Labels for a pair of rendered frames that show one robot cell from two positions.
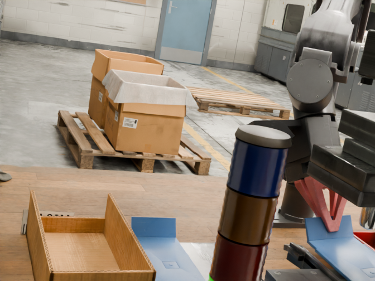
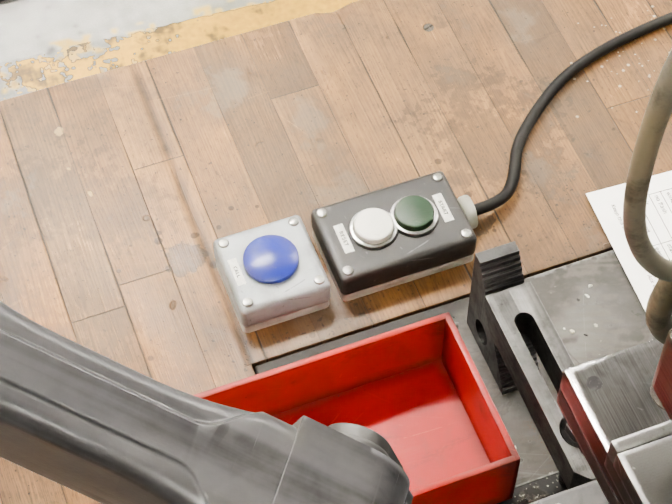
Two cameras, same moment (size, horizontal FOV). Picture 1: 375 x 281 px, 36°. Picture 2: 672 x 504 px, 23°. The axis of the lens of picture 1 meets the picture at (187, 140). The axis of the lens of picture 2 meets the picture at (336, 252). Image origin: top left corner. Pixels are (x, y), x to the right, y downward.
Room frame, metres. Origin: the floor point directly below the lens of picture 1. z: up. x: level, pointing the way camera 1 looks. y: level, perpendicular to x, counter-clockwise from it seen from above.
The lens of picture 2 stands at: (0.82, 0.13, 1.91)
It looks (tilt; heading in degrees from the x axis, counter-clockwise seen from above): 56 degrees down; 271
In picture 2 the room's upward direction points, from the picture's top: straight up
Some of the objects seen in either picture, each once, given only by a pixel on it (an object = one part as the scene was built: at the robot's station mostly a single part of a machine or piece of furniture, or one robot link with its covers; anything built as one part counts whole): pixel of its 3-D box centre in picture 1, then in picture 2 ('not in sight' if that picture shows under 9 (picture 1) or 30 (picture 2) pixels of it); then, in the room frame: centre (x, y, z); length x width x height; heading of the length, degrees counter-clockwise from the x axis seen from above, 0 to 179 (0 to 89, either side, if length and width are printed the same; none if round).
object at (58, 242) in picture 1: (79, 253); not in sight; (0.70, 0.11, 0.93); 0.25 x 0.13 x 0.08; 22
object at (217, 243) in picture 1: (239, 256); not in sight; (0.39, -0.05, 1.10); 0.04 x 0.04 x 0.03
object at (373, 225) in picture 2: not in sight; (373, 231); (0.80, -0.54, 0.93); 0.03 x 0.03 x 0.02
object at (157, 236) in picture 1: (166, 247); not in sight; (0.75, 0.00, 0.93); 0.15 x 0.07 x 0.03; 21
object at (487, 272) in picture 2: not in sight; (508, 319); (0.71, -0.46, 0.95); 0.06 x 0.03 x 0.09; 112
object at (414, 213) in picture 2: not in sight; (413, 218); (0.77, -0.55, 0.93); 0.03 x 0.03 x 0.02
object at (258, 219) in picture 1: (248, 211); not in sight; (0.39, -0.05, 1.14); 0.04 x 0.04 x 0.03
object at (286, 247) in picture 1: (304, 258); not in sight; (0.69, -0.17, 0.98); 0.07 x 0.02 x 0.01; 22
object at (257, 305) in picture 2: not in sight; (272, 282); (0.88, -0.51, 0.90); 0.07 x 0.07 x 0.06; 22
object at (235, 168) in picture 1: (258, 164); not in sight; (0.39, -0.05, 1.17); 0.04 x 0.04 x 0.03
